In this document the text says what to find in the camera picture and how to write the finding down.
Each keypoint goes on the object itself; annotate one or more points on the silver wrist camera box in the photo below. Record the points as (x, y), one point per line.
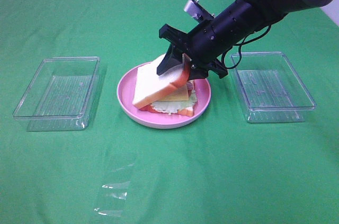
(197, 12)

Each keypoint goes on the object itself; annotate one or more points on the green lettuce leaf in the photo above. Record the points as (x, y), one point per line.
(185, 108)

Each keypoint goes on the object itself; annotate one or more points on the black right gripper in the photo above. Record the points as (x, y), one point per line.
(201, 45)

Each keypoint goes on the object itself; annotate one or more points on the clear plastic wrap strip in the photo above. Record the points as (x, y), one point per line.
(114, 188)

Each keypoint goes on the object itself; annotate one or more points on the clear plastic container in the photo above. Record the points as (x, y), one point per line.
(269, 88)
(61, 95)

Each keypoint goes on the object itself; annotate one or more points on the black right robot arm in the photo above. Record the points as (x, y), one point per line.
(244, 17)

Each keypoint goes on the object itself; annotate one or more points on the clear right plastic container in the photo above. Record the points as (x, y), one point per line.
(269, 88)

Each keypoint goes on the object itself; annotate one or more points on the pink round plate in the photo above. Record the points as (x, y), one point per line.
(125, 93)

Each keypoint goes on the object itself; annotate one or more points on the white bread slice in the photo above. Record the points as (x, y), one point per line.
(151, 87)
(181, 101)

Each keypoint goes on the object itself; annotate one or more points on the bacon strip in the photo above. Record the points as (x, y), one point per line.
(190, 92)
(190, 85)

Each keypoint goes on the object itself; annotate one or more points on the clear left plastic container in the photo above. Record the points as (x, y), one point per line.
(61, 95)

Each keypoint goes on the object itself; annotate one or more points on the yellow cheese slice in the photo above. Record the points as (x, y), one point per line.
(181, 94)

